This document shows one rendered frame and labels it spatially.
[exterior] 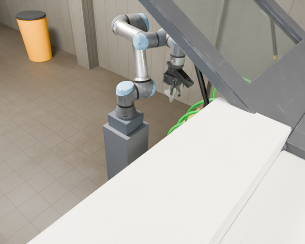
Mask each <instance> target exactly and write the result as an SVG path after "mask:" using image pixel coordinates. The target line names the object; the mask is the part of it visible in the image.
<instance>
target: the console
mask: <svg viewBox="0 0 305 244"><path fill-rule="evenodd" d="M290 132H291V128H290V127H289V126H287V125H284V124H282V123H280V122H277V121H275V120H272V119H270V118H268V117H265V116H263V115H261V114H258V113H256V114H253V113H252V114H251V113H248V112H246V111H244V110H242V109H239V108H237V107H234V106H232V105H231V104H229V103H228V102H227V101H226V99H224V98H221V97H217V98H216V99H215V100H213V101H212V102H211V103H210V104H208V105H207V106H206V107H205V108H203V109H202V110H201V111H199V112H198V113H197V114H195V115H194V116H193V117H192V118H190V119H189V120H187V121H186V122H185V123H184V124H182V125H181V126H180V127H178V128H177V129H176V130H174V131H173V132H172V133H171V134H169V135H168V136H167V137H165V138H164V139H163V140H161V141H160V142H159V143H157V144H156V145H155V146H153V147H152V148H151V149H149V150H148V151H147V152H146V153H144V154H143V155H142V156H141V157H139V158H138V159H137V160H135V161H134V162H133V163H131V164H130V165H129V166H127V167H126V168H125V169H124V170H122V171H121V172H120V173H118V174H117V175H116V176H114V177H113V178H112V179H110V180H109V181H108V182H107V183H105V184H104V185H102V186H101V187H100V188H99V189H97V190H96V191H95V192H93V193H92V194H91V195H89V196H88V197H87V198H85V199H84V200H83V201H82V202H80V203H79V204H78V205H77V206H75V207H74V208H73V209H71V210H70V211H69V212H67V213H66V214H65V215H63V216H62V217H61V218H60V219H58V220H57V221H56V222H54V223H53V224H52V225H50V226H49V227H48V228H46V229H45V230H44V231H42V232H41V233H40V234H38V235H37V236H36V237H35V238H33V239H32V240H31V241H29V242H28V243H27V244H219V243H220V241H221V240H222V238H223V237H224V235H225V234H226V232H227V231H228V229H229V228H230V226H231V225H232V223H233V222H234V220H235V219H236V217H237V216H238V214H239V213H240V211H241V210H242V208H243V207H244V205H245V204H246V202H247V201H248V199H249V198H250V197H251V195H252V194H253V192H254V191H255V189H256V188H257V186H258V184H259V183H260V181H261V180H262V178H263V177H264V175H265V174H266V173H267V171H268V170H269V168H270V167H271V165H272V164H273V162H274V161H275V159H276V158H277V156H278V155H279V153H280V151H281V149H282V147H283V145H284V144H285V142H286V140H287V138H288V136H289V134H290Z"/></svg>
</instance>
